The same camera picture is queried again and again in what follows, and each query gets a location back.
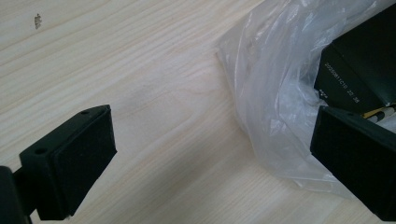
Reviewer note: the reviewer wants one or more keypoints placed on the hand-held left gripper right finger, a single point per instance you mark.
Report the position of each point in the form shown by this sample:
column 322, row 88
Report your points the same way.
column 358, row 155

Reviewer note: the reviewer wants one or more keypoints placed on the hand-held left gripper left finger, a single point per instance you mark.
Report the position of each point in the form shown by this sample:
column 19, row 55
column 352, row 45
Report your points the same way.
column 71, row 168

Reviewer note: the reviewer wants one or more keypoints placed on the translucent white plastic bag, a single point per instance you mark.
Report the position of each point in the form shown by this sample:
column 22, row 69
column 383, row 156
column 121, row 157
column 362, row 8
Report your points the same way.
column 271, row 93

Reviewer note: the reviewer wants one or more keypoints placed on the yellow and white packet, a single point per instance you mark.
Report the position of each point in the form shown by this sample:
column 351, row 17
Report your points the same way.
column 387, row 123

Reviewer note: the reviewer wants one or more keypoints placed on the black box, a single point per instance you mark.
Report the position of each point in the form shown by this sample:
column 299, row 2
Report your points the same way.
column 358, row 68

